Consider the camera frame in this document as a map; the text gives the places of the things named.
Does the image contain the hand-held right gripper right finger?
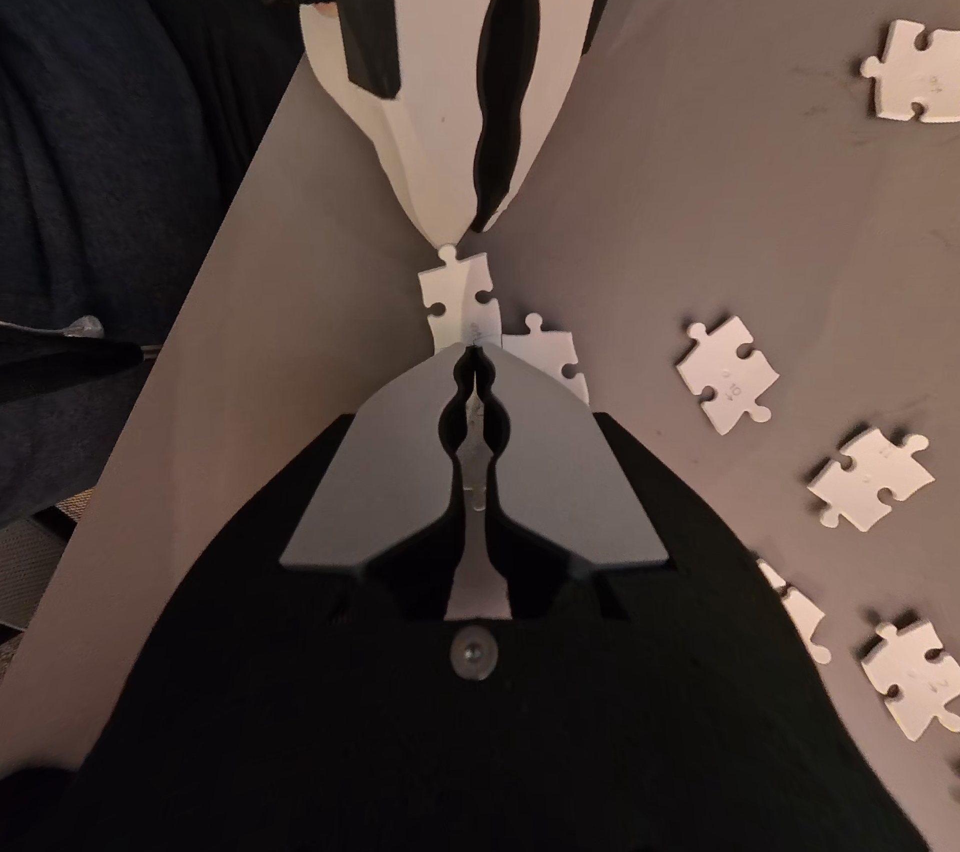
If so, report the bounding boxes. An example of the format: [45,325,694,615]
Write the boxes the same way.
[477,344,671,621]

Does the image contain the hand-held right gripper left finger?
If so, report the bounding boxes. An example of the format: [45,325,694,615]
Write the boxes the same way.
[278,342,479,619]

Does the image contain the white puzzle pieces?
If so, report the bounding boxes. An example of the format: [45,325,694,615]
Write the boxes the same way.
[676,18,960,742]

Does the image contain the joined white puzzle section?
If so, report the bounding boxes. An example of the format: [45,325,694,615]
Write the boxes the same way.
[417,243,591,405]

